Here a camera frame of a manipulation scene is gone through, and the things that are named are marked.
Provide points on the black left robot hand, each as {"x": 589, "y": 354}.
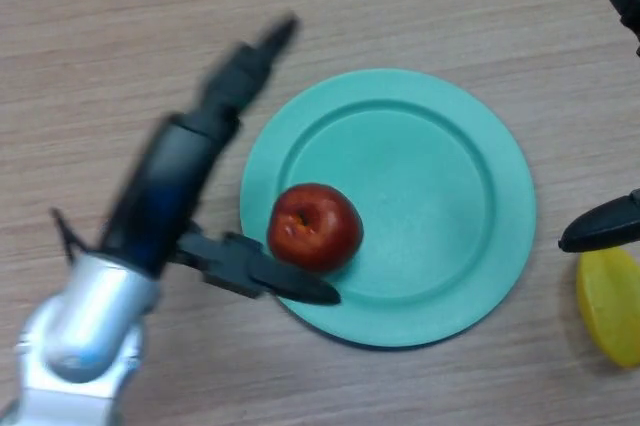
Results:
{"x": 160, "y": 196}

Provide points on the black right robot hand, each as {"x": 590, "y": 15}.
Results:
{"x": 600, "y": 226}

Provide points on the red apple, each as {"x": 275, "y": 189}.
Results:
{"x": 325, "y": 231}

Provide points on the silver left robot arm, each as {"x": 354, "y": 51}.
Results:
{"x": 85, "y": 326}

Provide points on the green round plate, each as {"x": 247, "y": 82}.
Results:
{"x": 430, "y": 196}

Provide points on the yellow starfruit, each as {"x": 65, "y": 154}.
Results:
{"x": 612, "y": 311}

